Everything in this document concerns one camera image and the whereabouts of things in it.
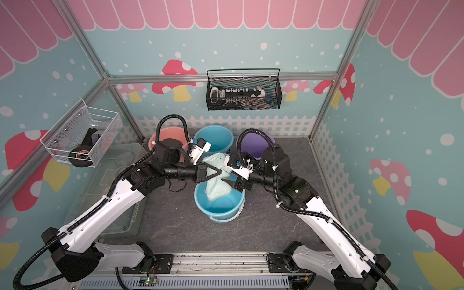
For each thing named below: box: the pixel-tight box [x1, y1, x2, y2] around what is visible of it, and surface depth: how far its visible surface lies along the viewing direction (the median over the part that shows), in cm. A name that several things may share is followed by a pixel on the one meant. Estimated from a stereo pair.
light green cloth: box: [203, 152, 232, 202], surface depth 64 cm
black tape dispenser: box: [68, 128, 98, 168], surface depth 67 cm
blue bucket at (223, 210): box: [193, 181, 246, 224], surface depth 76 cm
